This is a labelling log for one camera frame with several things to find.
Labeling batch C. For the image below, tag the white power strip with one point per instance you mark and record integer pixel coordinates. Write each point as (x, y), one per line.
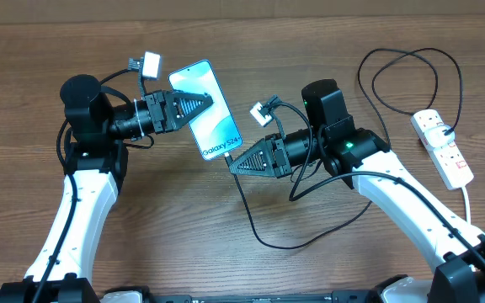
(448, 160)

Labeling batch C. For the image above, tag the Samsung Galaxy smartphone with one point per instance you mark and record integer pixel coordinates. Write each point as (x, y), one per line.
(215, 130)

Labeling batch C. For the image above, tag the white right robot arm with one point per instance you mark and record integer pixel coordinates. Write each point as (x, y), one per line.
(453, 248)

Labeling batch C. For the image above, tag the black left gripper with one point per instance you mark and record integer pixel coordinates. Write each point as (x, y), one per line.
(157, 98)

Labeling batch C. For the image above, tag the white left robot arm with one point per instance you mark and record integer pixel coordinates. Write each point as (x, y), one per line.
(92, 147)

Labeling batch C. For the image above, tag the white charger plug adapter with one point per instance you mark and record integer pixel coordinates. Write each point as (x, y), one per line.
(437, 137)

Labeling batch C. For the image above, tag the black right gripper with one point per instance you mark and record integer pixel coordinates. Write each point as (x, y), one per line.
(273, 167)

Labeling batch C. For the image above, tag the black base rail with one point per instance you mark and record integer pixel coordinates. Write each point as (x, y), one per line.
(246, 299)

